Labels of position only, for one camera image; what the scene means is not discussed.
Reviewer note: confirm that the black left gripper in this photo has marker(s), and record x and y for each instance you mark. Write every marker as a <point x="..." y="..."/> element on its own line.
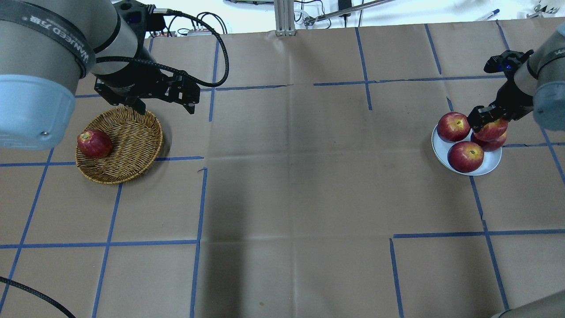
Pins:
<point x="132" y="76"/>

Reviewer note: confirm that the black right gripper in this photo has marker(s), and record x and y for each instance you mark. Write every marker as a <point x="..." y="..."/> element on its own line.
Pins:
<point x="513" y="99"/>

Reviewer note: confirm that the yellow red apple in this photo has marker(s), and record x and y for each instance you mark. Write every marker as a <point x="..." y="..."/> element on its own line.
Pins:
<point x="492" y="130"/>

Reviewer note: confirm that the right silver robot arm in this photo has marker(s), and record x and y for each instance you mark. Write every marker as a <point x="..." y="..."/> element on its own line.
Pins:
<point x="535" y="83"/>

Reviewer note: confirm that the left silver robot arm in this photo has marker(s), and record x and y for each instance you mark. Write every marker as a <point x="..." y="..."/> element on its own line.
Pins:
<point x="47" y="46"/>

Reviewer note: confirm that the woven wicker basket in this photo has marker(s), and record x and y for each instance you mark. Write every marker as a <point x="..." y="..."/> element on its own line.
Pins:
<point x="137" y="141"/>

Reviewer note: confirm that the red apple on plate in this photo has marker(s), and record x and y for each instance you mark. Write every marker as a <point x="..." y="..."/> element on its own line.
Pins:
<point x="490" y="146"/>
<point x="465" y="156"/>
<point x="453" y="127"/>

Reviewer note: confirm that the dark red apple in basket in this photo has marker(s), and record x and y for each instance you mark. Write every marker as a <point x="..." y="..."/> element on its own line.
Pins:
<point x="94" y="143"/>

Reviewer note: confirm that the light blue plate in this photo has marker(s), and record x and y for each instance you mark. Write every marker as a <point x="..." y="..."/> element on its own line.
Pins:
<point x="441" y="148"/>

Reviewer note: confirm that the aluminium frame post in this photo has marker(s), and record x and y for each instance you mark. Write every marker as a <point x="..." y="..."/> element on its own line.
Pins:
<point x="284" y="18"/>

